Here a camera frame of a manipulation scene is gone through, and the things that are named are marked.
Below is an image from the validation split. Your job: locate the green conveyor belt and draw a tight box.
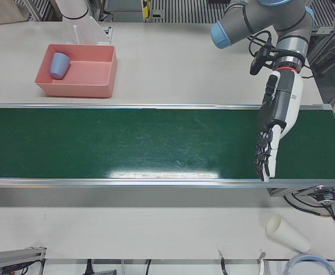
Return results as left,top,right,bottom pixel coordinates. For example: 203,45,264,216
0,103,335,198

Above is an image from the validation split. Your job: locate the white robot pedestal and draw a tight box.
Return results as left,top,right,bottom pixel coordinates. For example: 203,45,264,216
52,0,113,46

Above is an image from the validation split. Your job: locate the pink plastic box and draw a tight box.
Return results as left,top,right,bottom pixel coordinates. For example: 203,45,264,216
34,44,118,99

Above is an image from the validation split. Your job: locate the white paper cup stack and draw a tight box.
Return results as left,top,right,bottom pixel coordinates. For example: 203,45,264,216
265,215,311,253

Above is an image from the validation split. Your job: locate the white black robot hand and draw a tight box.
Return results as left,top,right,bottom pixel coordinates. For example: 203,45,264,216
252,68,305,183

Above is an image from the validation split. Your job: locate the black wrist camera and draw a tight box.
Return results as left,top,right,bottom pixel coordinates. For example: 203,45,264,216
250,42,274,76

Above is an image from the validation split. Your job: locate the aluminium profile bar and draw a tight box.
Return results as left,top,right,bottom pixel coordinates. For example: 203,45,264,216
0,246,47,272

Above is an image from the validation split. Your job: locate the coiled light blue cable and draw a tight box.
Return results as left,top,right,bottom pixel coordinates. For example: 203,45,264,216
285,253,335,275

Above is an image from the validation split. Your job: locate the blue plastic cup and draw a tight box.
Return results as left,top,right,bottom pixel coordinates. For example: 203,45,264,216
49,52,72,80

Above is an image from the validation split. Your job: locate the brown fabric cover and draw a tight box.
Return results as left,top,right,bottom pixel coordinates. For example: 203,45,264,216
0,0,32,26

